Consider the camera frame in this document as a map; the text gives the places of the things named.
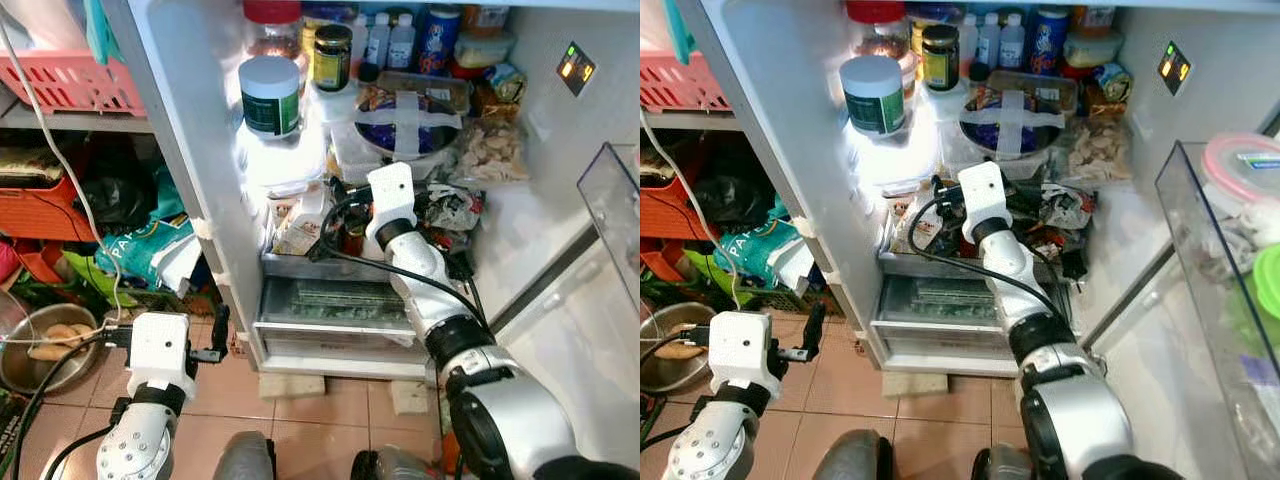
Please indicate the blue printed can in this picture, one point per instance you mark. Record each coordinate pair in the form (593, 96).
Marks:
(438, 40)
(1050, 40)

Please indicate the black plastic bag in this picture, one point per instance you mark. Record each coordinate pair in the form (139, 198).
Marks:
(115, 195)
(730, 195)

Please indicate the clear bag of pale crackers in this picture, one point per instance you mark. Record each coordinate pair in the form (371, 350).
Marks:
(492, 152)
(1098, 152)

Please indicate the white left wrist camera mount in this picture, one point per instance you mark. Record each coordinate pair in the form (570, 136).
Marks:
(160, 350)
(745, 350)

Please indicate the clear door shelf bin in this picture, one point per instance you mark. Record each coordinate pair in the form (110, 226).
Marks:
(610, 200)
(1190, 260)

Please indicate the orange label jar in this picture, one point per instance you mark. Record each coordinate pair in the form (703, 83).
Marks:
(1095, 18)
(487, 18)

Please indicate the clear lidded food container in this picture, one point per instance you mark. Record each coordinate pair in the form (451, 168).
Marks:
(1050, 88)
(440, 88)

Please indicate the steel bowl of potatoes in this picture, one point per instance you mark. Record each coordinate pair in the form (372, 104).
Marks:
(665, 375)
(30, 375)

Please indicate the cream plastic tub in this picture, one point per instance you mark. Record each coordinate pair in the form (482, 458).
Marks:
(1092, 50)
(485, 50)

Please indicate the white lid green label jar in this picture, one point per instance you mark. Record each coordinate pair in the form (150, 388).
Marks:
(873, 100)
(270, 100)

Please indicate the grey robot left leg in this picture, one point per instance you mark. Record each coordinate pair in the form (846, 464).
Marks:
(855, 460)
(245, 460)

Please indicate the small colourful snack packet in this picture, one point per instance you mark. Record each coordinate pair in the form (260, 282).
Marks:
(507, 83)
(1112, 83)

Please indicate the small white plastic bottle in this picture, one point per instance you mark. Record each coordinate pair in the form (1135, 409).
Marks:
(378, 45)
(402, 45)
(1011, 45)
(985, 45)

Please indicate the black fridge control panel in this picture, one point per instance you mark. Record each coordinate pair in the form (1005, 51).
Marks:
(577, 70)
(1174, 68)

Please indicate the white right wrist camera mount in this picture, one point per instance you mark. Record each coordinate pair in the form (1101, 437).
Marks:
(983, 195)
(392, 195)

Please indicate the white and orange carton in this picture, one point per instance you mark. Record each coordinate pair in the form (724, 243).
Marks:
(300, 225)
(918, 228)

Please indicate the pink lid clear container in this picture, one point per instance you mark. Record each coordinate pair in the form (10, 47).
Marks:
(1245, 170)

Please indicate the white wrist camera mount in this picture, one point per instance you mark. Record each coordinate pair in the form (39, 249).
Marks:
(983, 195)
(392, 195)
(160, 350)
(745, 350)

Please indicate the clear crisper drawer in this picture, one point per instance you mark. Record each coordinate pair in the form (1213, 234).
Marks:
(320, 305)
(930, 305)

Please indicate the pink plastic basket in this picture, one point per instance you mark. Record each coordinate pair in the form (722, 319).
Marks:
(70, 85)
(670, 85)

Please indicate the storage shelf rack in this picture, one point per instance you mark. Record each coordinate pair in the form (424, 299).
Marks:
(70, 122)
(700, 122)

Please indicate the black lid yellow label jar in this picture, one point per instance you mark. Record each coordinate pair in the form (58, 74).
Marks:
(940, 60)
(333, 60)

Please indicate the silver fridge cabinet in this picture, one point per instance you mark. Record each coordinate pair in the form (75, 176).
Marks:
(780, 130)
(185, 120)

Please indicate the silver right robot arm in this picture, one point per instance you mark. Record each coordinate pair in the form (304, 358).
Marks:
(430, 285)
(1025, 275)

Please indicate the grey robot leg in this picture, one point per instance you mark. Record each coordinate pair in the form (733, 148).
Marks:
(855, 460)
(245, 460)
(395, 468)
(1003, 466)

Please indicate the green lid container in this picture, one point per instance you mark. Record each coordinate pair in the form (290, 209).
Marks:
(1268, 285)

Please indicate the grey robot right leg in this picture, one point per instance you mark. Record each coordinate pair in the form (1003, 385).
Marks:
(395, 468)
(1003, 466)

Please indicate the pale wooden block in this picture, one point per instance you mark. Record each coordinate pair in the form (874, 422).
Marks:
(915, 384)
(410, 398)
(292, 386)

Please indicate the red lid glass jar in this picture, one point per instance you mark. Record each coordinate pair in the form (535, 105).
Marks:
(880, 15)
(272, 20)

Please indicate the crumpled printed packet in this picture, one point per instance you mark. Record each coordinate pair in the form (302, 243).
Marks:
(1065, 208)
(452, 208)

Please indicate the orange plastic crate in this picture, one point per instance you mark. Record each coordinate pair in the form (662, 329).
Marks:
(662, 215)
(40, 215)

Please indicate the teal printed bag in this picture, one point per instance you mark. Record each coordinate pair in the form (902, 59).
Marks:
(140, 250)
(755, 250)

